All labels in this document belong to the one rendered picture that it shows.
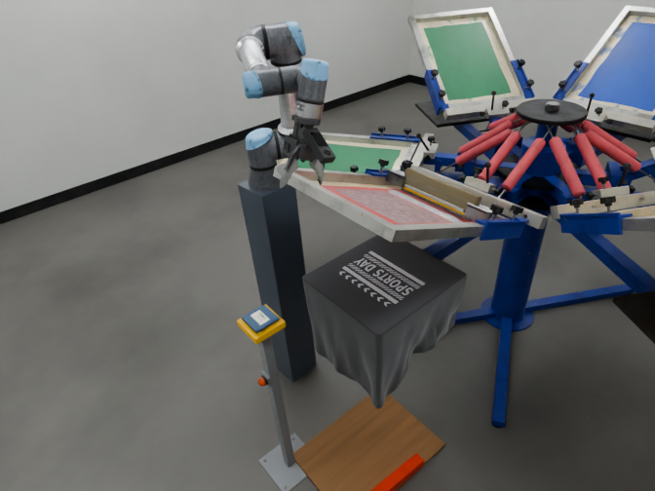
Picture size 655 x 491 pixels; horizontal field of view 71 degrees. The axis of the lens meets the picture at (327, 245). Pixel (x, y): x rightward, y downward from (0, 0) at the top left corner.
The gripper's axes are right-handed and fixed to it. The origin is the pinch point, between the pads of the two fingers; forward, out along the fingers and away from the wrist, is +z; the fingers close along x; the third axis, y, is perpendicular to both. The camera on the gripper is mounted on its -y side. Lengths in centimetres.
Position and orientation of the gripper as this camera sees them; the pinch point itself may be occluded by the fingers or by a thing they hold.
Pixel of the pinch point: (302, 187)
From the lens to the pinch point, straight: 138.3
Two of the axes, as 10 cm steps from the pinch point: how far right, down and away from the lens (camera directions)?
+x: -7.5, 1.5, -6.4
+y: -6.4, -4.1, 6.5
